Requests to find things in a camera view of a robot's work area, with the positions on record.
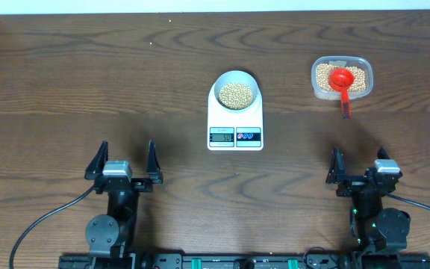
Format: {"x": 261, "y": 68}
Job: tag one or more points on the clear plastic bean container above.
{"x": 359, "y": 67}

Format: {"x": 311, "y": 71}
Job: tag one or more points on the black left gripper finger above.
{"x": 153, "y": 168}
{"x": 96, "y": 166}

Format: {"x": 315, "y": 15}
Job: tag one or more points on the white digital kitchen scale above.
{"x": 235, "y": 130}

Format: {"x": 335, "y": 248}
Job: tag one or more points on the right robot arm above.
{"x": 381, "y": 232}

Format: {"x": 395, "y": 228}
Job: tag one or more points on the red plastic measuring scoop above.
{"x": 340, "y": 80}

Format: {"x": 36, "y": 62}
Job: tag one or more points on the soybeans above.
{"x": 236, "y": 96}

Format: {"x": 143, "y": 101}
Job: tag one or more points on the grey round bowl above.
{"x": 236, "y": 76}

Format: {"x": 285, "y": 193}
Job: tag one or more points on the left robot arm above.
{"x": 110, "y": 235}

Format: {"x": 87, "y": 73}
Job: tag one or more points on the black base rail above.
{"x": 179, "y": 261}

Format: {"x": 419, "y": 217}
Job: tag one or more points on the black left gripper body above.
{"x": 142, "y": 186}

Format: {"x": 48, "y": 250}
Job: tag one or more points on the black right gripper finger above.
{"x": 337, "y": 170}
{"x": 382, "y": 153}

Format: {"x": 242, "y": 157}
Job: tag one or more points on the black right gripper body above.
{"x": 351, "y": 184}

